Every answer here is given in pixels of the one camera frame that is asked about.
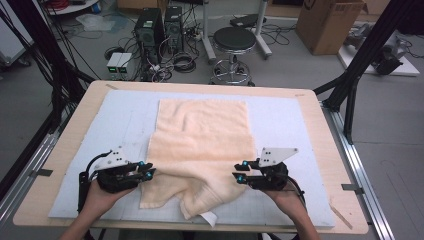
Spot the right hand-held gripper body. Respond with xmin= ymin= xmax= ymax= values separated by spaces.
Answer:
xmin=249 ymin=147 xmax=299 ymax=192

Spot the grey robot part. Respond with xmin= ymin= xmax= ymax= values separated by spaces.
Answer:
xmin=344 ymin=22 xmax=373 ymax=48

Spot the tangle of floor cables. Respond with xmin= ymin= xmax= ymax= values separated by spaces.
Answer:
xmin=146 ymin=59 xmax=174 ymax=83

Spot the person's right hand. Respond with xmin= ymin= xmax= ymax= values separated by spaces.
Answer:
xmin=264 ymin=185 xmax=306 ymax=215

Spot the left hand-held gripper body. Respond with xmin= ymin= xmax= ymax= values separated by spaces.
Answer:
xmin=94 ymin=146 xmax=141 ymax=194

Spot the white metal stand leg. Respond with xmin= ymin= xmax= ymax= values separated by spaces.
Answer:
xmin=254 ymin=0 xmax=273 ymax=60
xmin=200 ymin=0 xmax=218 ymax=65

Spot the black flat pedal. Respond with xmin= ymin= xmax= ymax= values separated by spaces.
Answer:
xmin=229 ymin=13 xmax=268 ymax=29

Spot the white foam board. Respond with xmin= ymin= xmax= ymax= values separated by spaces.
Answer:
xmin=337 ymin=31 xmax=421 ymax=78

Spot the black computer tower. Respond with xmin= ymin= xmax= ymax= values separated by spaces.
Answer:
xmin=163 ymin=5 xmax=185 ymax=54
xmin=134 ymin=7 xmax=165 ymax=65

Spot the grey tape piece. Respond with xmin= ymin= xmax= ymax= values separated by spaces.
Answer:
xmin=341 ymin=183 xmax=365 ymax=195
xmin=29 ymin=168 xmax=54 ymax=178

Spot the clear plastic bag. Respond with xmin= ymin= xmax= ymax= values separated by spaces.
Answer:
xmin=75 ymin=13 xmax=116 ymax=33

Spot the coiled black cable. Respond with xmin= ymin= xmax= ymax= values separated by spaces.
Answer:
xmin=172 ymin=51 xmax=198 ymax=74

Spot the black round stool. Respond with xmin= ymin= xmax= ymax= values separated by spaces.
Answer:
xmin=209 ymin=26 xmax=257 ymax=87

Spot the white power supply unit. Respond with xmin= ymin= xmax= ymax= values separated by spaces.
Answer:
xmin=106 ymin=52 xmax=124 ymax=76
xmin=117 ymin=52 xmax=134 ymax=75

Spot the black metal frame strut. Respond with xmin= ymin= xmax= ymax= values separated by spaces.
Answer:
xmin=313 ymin=0 xmax=424 ymax=145
xmin=0 ymin=0 xmax=98 ymax=201

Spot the brown cardboard box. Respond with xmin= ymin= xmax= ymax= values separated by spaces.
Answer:
xmin=295 ymin=0 xmax=368 ymax=56

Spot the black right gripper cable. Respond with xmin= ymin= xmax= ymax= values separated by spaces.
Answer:
xmin=288 ymin=178 xmax=307 ymax=209

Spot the thin wooden strip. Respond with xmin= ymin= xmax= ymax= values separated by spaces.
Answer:
xmin=328 ymin=196 xmax=354 ymax=231

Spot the cream terry towel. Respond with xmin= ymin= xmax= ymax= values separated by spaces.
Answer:
xmin=139 ymin=98 xmax=258 ymax=228

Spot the aluminium rail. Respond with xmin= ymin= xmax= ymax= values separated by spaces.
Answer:
xmin=0 ymin=133 xmax=64 ymax=228
xmin=321 ymin=101 xmax=396 ymax=240

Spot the person's left hand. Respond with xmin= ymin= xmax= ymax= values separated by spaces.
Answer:
xmin=83 ymin=179 xmax=136 ymax=216

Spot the white round table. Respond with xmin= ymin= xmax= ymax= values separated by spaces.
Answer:
xmin=46 ymin=0 xmax=101 ymax=16

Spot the white grid mat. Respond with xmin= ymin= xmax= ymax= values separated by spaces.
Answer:
xmin=48 ymin=89 xmax=336 ymax=228

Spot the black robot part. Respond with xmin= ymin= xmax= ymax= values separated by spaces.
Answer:
xmin=373 ymin=34 xmax=409 ymax=76

